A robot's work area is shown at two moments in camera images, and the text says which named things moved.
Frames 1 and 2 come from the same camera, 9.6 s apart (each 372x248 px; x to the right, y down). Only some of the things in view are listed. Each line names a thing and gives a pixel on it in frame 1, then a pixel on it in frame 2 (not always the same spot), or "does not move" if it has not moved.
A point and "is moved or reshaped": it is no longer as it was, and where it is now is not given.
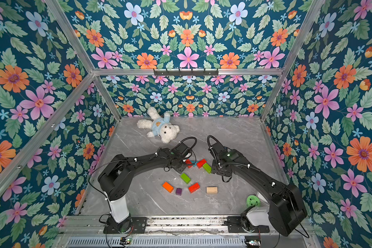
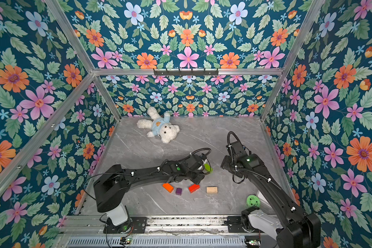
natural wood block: (212, 189) does not move
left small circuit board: (125, 241) does not move
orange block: (168, 187) does not move
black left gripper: (182, 169) to (199, 177)
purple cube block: (179, 191) does not move
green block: (185, 178) is moved or reshaped
